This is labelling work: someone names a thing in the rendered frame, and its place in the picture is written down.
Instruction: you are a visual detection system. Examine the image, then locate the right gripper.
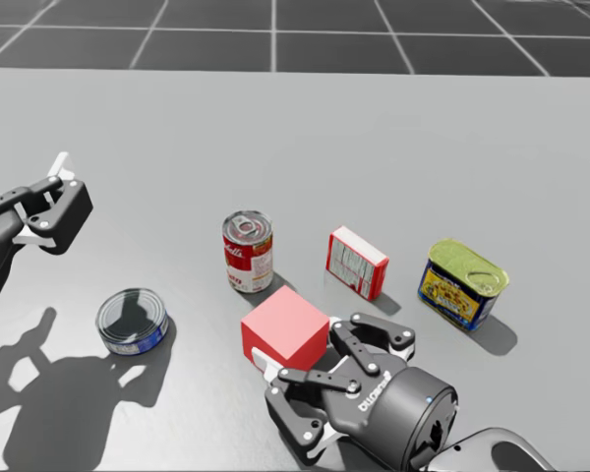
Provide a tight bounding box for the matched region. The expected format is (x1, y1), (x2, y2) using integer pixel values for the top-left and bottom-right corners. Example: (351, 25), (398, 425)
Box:
(249, 312), (460, 472)

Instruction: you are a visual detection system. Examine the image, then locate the red and white can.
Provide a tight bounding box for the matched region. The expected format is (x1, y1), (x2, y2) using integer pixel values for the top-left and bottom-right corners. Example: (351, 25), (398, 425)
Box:
(221, 209), (275, 295)

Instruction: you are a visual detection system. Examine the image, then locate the blue flat can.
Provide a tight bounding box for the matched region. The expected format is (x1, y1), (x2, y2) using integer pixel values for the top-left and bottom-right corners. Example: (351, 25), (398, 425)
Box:
(94, 287), (170, 357)

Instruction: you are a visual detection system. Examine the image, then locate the red and white carton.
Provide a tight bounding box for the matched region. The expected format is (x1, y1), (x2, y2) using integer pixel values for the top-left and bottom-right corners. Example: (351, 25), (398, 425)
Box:
(324, 225), (390, 303)

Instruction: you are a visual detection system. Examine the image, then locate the pink cube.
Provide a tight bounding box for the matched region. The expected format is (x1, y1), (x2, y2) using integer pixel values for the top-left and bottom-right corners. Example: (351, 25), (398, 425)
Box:
(240, 284), (331, 373)

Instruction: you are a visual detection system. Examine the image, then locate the green and blue rectangular can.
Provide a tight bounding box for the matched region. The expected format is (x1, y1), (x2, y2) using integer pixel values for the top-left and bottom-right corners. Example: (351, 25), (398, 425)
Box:
(416, 237), (511, 332)

